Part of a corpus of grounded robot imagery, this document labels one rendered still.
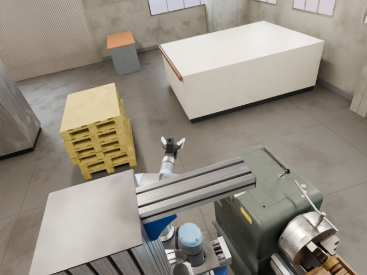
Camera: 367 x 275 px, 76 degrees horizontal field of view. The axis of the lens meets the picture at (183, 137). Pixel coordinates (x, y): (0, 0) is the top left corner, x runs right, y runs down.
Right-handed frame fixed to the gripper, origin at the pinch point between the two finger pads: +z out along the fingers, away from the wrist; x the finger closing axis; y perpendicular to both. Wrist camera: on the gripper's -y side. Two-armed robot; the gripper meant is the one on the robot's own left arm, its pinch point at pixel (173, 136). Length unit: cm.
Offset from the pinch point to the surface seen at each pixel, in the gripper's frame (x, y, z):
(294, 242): 73, 31, -49
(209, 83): 25, 84, 254
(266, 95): 133, 122, 294
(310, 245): 80, 28, -51
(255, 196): 54, 25, -24
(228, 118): 62, 151, 252
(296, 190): 79, 22, -19
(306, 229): 79, 25, -44
